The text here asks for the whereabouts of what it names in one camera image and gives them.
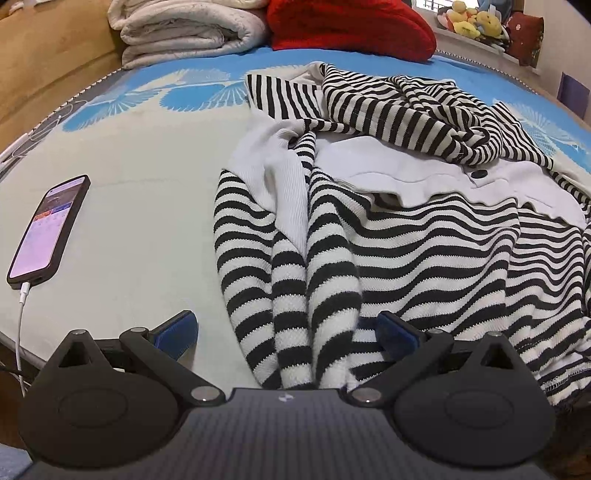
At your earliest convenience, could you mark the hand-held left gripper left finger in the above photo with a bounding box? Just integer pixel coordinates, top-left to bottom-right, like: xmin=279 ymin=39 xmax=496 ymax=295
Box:
xmin=44 ymin=310 xmax=227 ymax=408

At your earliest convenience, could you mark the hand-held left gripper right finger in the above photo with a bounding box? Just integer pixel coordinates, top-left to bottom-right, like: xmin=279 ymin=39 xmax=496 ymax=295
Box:
xmin=348 ymin=311 xmax=526 ymax=409

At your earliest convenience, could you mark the black white striped sweater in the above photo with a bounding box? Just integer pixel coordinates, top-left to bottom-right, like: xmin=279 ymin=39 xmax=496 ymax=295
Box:
xmin=213 ymin=61 xmax=591 ymax=407

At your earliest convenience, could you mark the blue printed bedsheet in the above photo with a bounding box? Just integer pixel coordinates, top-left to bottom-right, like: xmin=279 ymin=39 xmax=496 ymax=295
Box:
xmin=0 ymin=44 xmax=591 ymax=370

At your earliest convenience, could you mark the smartphone in dark case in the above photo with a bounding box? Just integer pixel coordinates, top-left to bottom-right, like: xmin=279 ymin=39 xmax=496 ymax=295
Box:
xmin=6 ymin=174 xmax=91 ymax=291

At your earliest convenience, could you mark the folded white fleece blanket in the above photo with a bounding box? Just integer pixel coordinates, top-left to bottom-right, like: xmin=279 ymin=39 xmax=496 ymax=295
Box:
xmin=107 ymin=0 xmax=271 ymax=71

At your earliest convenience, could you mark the folded red blanket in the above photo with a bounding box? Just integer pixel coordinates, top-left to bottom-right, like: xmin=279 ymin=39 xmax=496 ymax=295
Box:
xmin=265 ymin=0 xmax=437 ymax=64

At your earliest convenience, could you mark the yellow duck plush toy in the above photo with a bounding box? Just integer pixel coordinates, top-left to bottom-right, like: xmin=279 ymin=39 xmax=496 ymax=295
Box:
xmin=438 ymin=0 xmax=482 ymax=39

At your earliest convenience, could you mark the white charging cable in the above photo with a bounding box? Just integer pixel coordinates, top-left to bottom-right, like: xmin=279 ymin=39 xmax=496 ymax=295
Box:
xmin=14 ymin=282 xmax=32 ymax=398

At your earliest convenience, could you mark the wooden bed frame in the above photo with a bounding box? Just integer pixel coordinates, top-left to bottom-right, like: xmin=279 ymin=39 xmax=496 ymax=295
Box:
xmin=0 ymin=0 xmax=126 ymax=154

